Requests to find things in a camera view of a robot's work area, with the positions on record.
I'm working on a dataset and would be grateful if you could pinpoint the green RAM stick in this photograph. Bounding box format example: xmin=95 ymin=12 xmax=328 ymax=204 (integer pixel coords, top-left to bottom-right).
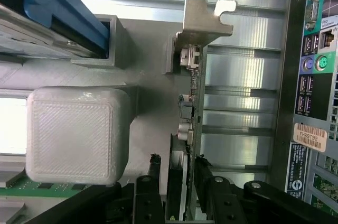
xmin=0 ymin=175 xmax=92 ymax=198

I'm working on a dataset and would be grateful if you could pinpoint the grey printed parts rack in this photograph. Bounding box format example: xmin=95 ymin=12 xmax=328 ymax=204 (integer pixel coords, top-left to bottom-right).
xmin=0 ymin=14 xmax=185 ymax=195

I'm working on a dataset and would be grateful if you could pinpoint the hard disk in blue carrier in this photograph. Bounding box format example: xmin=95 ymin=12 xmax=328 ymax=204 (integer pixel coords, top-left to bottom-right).
xmin=0 ymin=0 xmax=111 ymax=60

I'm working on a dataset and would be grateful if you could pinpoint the silver CPU chip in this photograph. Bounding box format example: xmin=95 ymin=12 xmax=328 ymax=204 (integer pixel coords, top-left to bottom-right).
xmin=0 ymin=98 xmax=27 ymax=155

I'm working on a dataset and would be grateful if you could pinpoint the open black PC case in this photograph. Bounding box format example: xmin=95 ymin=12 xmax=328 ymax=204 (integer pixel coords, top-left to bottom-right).
xmin=274 ymin=0 xmax=338 ymax=224

